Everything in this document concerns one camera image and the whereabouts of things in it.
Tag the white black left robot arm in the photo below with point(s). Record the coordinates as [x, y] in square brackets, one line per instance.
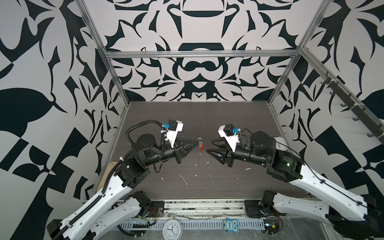
[116, 202]

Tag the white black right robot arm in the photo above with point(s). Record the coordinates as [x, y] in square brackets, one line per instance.
[353, 216]

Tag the round white analog clock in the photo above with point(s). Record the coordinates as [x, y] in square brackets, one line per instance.
[172, 230]

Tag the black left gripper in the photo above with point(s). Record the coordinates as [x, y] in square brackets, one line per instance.
[180, 150]

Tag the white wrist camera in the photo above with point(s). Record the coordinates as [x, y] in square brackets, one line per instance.
[231, 135]
[171, 130]

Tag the white square clock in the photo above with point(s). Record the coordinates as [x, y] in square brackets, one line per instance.
[280, 142]

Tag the blue owl figure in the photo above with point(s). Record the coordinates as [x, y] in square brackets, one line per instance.
[231, 225]

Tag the small electronics board left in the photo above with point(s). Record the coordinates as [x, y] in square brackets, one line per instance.
[143, 224]

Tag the beige wooden brush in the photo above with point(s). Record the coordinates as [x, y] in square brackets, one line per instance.
[103, 179]

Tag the small electronics board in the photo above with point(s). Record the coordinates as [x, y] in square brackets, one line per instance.
[143, 224]
[273, 226]

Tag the black wall hook rail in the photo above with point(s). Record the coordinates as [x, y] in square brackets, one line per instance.
[352, 103]

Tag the white slotted cable duct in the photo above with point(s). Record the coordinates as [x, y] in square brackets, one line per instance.
[212, 224]

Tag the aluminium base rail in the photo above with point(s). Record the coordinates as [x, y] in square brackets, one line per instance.
[198, 207]

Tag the small electronics board right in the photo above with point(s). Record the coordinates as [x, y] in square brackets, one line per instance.
[273, 226]

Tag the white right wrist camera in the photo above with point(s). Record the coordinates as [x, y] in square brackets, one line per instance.
[231, 135]

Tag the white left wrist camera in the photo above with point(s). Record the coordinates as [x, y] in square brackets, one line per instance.
[171, 130]

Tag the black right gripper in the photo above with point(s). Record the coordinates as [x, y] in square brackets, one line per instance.
[229, 155]

